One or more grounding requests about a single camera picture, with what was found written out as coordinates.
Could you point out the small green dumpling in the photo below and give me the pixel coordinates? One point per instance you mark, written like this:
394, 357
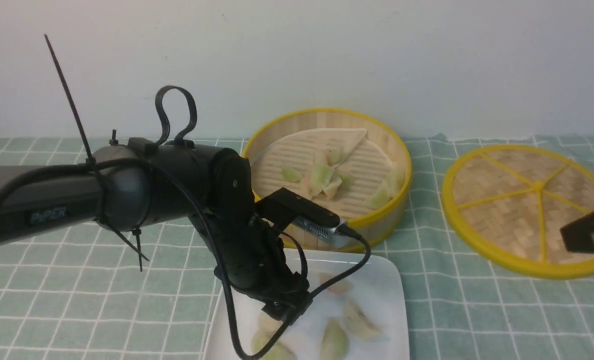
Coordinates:
291, 174

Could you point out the bamboo steamer basket yellow rim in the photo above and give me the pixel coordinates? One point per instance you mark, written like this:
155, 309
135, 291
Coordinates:
379, 223

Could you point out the green dumpling at basket wall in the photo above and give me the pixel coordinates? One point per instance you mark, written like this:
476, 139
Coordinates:
388, 188

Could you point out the pale green dumpling on plate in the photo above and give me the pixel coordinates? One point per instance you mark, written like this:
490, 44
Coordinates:
267, 326

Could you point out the white square plate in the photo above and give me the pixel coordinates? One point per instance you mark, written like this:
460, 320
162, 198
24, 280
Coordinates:
377, 290

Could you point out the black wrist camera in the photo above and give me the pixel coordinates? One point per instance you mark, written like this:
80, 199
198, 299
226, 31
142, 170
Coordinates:
284, 208

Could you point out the pink dumpling on plate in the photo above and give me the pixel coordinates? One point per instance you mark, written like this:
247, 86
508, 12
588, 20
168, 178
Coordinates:
340, 288

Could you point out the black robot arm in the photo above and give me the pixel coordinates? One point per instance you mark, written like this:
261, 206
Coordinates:
124, 188

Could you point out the woven bamboo steamer lid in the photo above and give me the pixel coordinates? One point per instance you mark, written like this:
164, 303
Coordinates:
508, 203

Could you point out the beige dumpling on plate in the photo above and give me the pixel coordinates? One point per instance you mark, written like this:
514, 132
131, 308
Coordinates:
358, 323

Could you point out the black cable tie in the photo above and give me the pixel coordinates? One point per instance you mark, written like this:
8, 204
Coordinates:
77, 115

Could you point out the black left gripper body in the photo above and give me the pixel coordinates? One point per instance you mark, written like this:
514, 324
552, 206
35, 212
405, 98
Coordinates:
255, 265

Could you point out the green checkered tablecloth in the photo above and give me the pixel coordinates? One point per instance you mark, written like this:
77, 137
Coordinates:
78, 294

